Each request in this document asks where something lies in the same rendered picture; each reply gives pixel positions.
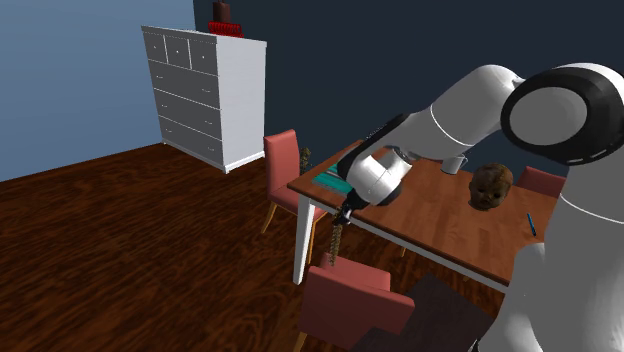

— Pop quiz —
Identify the teal book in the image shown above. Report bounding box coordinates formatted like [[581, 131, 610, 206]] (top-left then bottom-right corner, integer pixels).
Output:
[[311, 163, 355, 195]]

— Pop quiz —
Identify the red upholstered chair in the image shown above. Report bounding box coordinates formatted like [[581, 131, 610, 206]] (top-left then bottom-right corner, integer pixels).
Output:
[[515, 165, 568, 200], [291, 251, 417, 352], [259, 128, 329, 265]]

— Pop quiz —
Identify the wooden table with white legs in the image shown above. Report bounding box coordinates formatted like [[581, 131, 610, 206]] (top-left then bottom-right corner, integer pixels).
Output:
[[286, 139, 560, 294]]

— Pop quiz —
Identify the white mug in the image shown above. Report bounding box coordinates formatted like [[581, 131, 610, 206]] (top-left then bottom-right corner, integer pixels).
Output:
[[440, 153, 470, 176]]

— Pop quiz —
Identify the brown doll head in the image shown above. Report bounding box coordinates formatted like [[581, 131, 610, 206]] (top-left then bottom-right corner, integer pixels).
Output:
[[468, 162, 515, 212]]

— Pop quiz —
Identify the white chest of drawers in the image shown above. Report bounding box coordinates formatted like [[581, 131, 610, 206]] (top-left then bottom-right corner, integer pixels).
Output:
[[140, 0, 268, 175]]

